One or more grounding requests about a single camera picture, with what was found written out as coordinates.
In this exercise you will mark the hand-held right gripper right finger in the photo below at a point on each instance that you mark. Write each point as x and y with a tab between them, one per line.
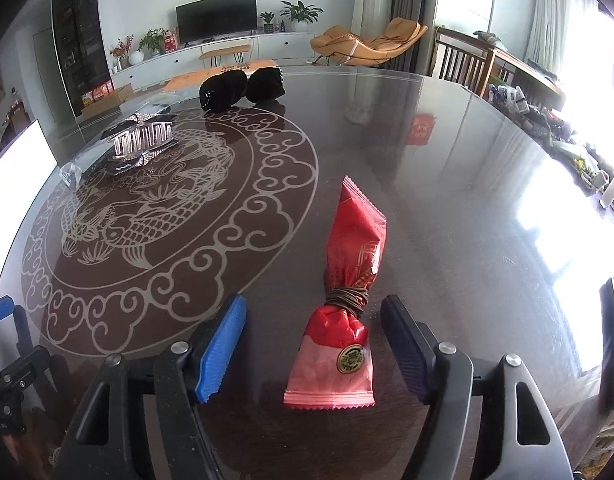
407	350

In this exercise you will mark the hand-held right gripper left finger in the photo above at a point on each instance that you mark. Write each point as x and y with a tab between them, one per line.
222	350

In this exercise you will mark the red snack packet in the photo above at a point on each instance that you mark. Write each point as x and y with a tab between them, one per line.
354	240

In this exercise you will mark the small clear plastic bag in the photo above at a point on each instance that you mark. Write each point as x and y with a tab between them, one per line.
70	172

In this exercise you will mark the clear hair claw clip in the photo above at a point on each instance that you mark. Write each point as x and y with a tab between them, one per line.
139	139

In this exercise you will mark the cardboard box with red packs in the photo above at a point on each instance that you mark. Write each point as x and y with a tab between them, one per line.
107	99

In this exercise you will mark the pile of assorted clutter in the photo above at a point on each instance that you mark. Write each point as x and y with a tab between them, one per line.
562	132

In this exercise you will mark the orange paper envelope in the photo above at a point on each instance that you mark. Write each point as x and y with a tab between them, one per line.
192	80

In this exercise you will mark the dark display cabinet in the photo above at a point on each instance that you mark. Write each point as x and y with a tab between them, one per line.
82	35

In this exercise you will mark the red flowers in white vase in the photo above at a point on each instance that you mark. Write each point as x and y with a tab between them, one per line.
124	50

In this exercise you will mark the dark wooden chair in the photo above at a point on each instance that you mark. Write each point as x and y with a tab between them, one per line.
459	62

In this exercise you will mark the wooden stool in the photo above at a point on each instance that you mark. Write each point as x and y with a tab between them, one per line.
224	51

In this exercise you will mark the orange lounge chair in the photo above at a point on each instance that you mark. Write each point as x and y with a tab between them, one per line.
372	42

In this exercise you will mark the bushy potted plant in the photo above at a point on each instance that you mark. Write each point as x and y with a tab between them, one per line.
152	41

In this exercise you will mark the white television cabinet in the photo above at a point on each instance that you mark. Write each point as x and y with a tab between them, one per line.
287	45

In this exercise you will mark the red gift box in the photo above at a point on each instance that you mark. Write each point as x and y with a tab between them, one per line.
171	41

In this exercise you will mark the small potted plant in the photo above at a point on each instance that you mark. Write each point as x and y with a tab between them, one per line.
268	22

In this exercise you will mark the black television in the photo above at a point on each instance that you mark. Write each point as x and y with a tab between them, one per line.
217	16

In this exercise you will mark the large potted plant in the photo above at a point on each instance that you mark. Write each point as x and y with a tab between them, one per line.
301	14

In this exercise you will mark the white sheer curtain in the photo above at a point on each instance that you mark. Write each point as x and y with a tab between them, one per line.
557	15

